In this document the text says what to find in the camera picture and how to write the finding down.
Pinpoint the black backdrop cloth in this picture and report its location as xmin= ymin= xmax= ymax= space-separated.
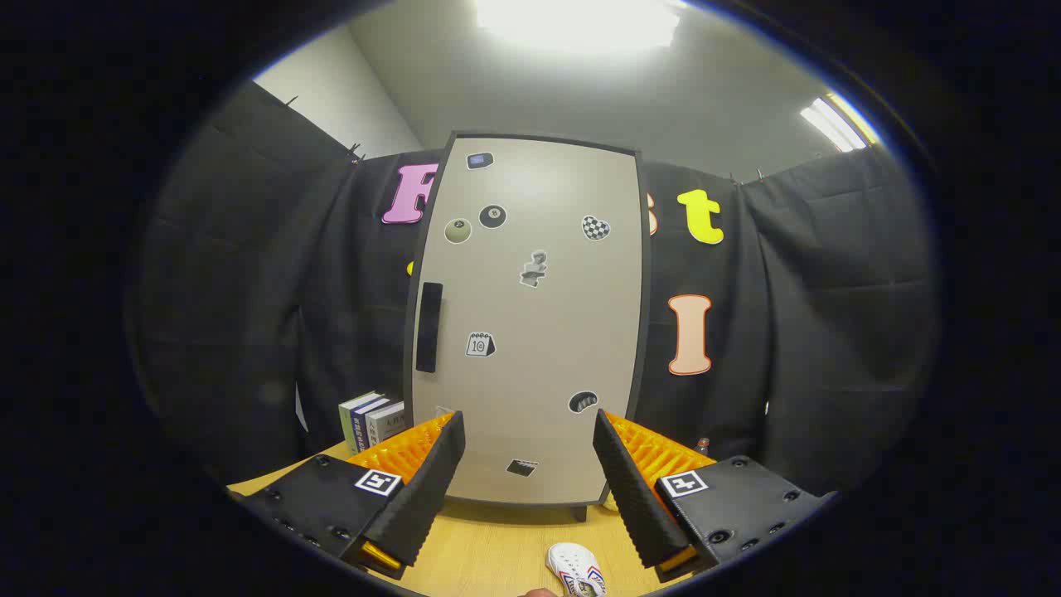
xmin=137 ymin=80 xmax=942 ymax=498

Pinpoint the black door handle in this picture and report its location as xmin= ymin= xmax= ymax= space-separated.
xmin=415 ymin=282 xmax=444 ymax=374

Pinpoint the beige shoe cabinet door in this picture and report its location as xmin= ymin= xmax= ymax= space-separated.
xmin=412 ymin=137 xmax=642 ymax=504

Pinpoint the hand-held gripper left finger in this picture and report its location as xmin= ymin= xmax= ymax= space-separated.
xmin=236 ymin=410 xmax=466 ymax=581

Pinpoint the wide ceiling light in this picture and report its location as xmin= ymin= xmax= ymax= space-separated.
xmin=474 ymin=0 xmax=682 ymax=52

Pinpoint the narrow ceiling light strip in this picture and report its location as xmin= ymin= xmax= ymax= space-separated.
xmin=800 ymin=93 xmax=879 ymax=153

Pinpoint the green and white book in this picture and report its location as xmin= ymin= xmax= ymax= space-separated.
xmin=338 ymin=391 xmax=384 ymax=454

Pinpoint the grey book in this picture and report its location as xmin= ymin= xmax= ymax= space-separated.
xmin=366 ymin=401 xmax=407 ymax=447

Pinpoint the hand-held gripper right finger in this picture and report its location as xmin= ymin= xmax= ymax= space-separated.
xmin=592 ymin=409 xmax=838 ymax=584

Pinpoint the white shoe with striped side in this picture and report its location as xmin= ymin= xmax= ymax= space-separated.
xmin=545 ymin=542 xmax=608 ymax=597

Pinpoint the dark grey shoe cabinet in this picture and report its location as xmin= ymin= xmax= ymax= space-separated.
xmin=403 ymin=131 xmax=652 ymax=523

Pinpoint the dark blue book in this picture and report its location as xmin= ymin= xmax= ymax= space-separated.
xmin=350 ymin=397 xmax=390 ymax=453

